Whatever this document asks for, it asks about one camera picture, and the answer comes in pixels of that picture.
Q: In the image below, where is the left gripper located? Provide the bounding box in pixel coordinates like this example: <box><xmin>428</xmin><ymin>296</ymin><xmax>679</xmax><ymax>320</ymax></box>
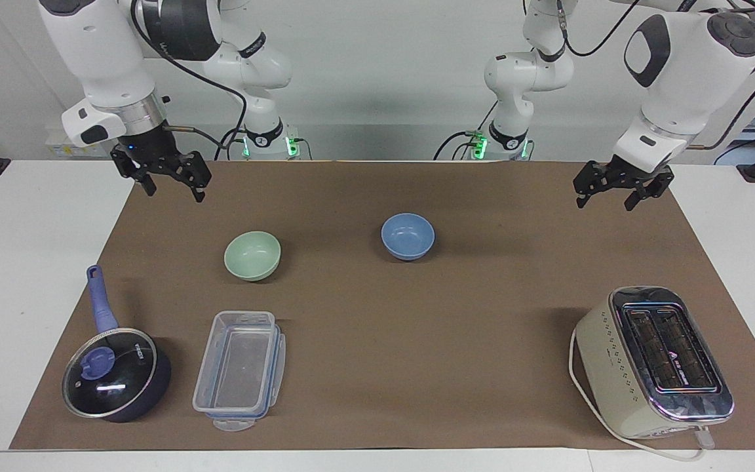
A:
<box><xmin>572</xmin><ymin>159</ymin><xmax>675</xmax><ymax>212</ymax></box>

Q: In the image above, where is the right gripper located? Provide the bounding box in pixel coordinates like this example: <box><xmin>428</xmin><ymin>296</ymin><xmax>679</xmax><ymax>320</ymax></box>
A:
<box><xmin>110</xmin><ymin>123</ymin><xmax>214</xmax><ymax>203</ymax></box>

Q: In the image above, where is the green bowl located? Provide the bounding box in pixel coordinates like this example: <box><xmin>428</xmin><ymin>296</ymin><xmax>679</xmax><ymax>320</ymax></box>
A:
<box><xmin>223</xmin><ymin>231</ymin><xmax>282</xmax><ymax>283</ymax></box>

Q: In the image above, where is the blue bowl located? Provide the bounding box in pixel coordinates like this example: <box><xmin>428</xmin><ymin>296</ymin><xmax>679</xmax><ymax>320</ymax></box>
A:
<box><xmin>381</xmin><ymin>213</ymin><xmax>436</xmax><ymax>262</ymax></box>

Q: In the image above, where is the dark blue saucepan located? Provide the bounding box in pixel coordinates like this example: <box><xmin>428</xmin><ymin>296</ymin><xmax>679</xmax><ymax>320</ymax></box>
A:
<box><xmin>62</xmin><ymin>265</ymin><xmax>173</xmax><ymax>423</ymax></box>

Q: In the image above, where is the cream and chrome toaster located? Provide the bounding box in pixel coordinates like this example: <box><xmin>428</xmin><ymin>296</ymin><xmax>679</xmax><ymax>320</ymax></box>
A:
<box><xmin>574</xmin><ymin>285</ymin><xmax>736</xmax><ymax>440</ymax></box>

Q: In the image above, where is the clear plastic food container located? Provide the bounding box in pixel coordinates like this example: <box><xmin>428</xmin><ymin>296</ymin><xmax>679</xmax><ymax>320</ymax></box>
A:
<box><xmin>192</xmin><ymin>311</ymin><xmax>287</xmax><ymax>433</ymax></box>

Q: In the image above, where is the glass pot lid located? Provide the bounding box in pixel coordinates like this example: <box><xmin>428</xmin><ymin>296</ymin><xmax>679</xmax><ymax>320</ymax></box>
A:
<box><xmin>62</xmin><ymin>328</ymin><xmax>158</xmax><ymax>419</ymax></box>

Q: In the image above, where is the white toaster cable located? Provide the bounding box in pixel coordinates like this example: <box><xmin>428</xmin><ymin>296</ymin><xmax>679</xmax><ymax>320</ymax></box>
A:
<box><xmin>568</xmin><ymin>328</ymin><xmax>718</xmax><ymax>463</ymax></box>

